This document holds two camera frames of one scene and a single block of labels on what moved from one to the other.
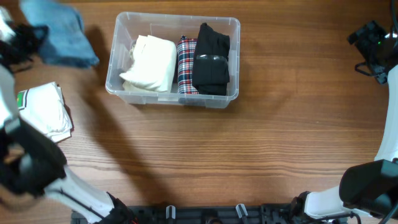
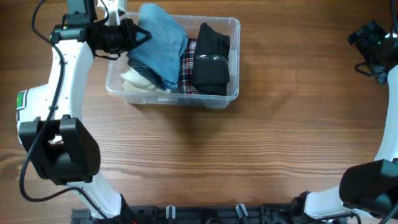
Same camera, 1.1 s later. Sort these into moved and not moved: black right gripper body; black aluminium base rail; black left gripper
Moved: black left gripper
Not moved: black aluminium base rail; black right gripper body
